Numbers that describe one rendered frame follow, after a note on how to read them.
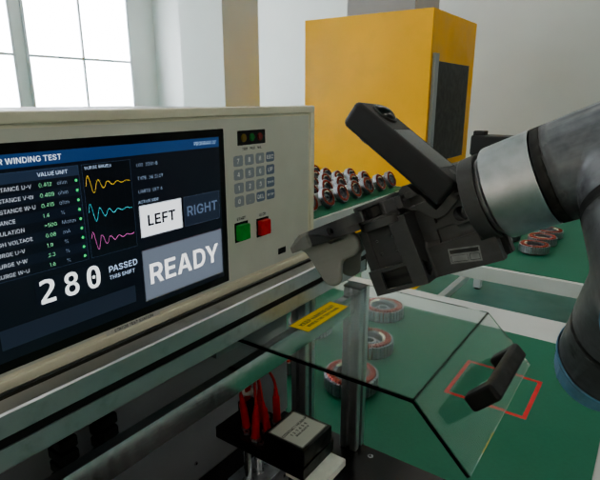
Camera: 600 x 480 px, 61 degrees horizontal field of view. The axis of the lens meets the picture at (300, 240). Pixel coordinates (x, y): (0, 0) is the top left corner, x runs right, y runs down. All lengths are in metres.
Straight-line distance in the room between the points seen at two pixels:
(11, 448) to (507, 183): 0.40
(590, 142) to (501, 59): 5.35
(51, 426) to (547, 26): 5.49
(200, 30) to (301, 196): 3.96
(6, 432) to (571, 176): 0.43
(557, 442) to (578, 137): 0.74
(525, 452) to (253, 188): 0.66
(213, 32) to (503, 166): 4.15
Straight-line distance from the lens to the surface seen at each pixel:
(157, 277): 0.51
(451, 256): 0.44
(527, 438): 1.04
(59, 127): 0.44
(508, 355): 0.60
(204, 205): 0.53
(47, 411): 0.45
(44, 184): 0.43
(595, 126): 0.39
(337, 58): 4.32
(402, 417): 1.03
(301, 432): 0.69
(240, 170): 0.57
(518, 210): 0.40
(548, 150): 0.39
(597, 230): 0.36
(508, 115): 5.69
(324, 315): 0.65
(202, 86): 4.56
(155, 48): 8.67
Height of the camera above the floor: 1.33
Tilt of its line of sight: 16 degrees down
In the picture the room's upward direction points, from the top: straight up
